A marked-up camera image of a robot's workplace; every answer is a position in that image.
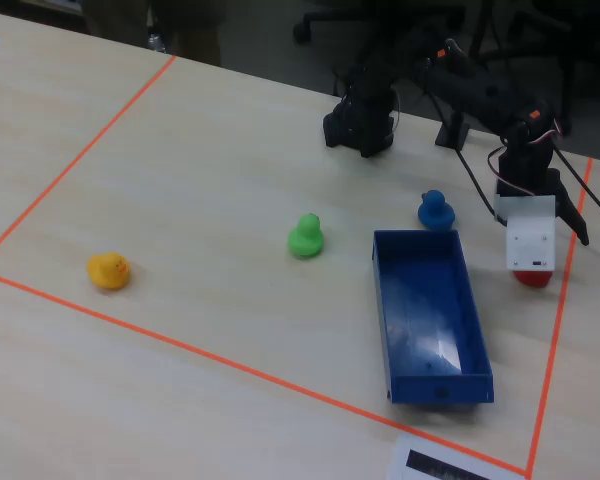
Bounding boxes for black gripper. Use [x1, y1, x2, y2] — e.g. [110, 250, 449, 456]
[494, 130, 591, 247]

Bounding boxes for red rubber duck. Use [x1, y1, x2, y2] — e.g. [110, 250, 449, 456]
[511, 268, 554, 288]

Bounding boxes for blue rubber duck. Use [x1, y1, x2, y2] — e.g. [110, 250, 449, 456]
[417, 189, 457, 232]

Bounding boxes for blue plastic box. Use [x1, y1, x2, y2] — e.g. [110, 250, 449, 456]
[370, 228, 496, 406]

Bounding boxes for green rubber duck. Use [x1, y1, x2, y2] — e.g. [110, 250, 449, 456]
[286, 213, 326, 260]

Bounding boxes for yellow rubber duck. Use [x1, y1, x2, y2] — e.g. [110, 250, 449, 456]
[86, 252, 132, 291]

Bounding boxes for black table clamp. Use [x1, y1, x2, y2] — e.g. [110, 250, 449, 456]
[434, 110, 472, 149]

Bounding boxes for black office chair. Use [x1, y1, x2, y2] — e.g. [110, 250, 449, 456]
[467, 0, 600, 136]

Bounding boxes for white printed paper sheet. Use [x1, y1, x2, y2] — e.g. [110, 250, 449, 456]
[385, 433, 527, 480]

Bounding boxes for orange tape line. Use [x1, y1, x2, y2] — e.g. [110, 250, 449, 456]
[0, 268, 531, 476]
[0, 54, 178, 266]

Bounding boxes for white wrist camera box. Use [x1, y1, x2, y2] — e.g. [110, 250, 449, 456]
[493, 194, 557, 272]

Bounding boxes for black cable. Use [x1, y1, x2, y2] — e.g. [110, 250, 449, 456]
[553, 142, 600, 227]
[452, 145, 497, 219]

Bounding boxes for white red servo cable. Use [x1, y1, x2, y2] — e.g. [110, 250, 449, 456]
[487, 115, 565, 197]

